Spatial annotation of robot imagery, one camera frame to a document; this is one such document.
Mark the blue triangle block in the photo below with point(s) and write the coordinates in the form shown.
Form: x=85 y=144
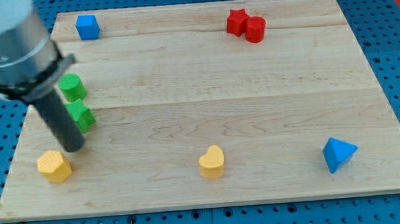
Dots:
x=337 y=153

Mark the red cylinder block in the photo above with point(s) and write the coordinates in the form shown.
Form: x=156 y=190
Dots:
x=255 y=29

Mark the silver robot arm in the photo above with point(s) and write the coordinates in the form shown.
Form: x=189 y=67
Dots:
x=30 y=66

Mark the wooden board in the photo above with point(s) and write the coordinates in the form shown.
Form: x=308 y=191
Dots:
x=167 y=82

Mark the green cylinder block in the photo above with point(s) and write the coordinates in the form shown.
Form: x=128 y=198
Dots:
x=72 y=87

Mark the green star block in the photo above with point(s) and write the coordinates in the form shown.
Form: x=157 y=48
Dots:
x=81 y=114

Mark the red star block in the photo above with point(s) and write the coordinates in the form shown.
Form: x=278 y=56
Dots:
x=236 y=22

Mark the yellow hexagon block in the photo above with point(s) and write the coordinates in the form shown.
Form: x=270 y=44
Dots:
x=54 y=166

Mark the yellow heart block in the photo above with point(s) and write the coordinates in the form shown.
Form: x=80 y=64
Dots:
x=211 y=164

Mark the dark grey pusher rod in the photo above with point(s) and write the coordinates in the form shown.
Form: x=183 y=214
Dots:
x=57 y=117

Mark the blue cube block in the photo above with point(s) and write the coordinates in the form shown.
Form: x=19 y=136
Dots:
x=87 y=27

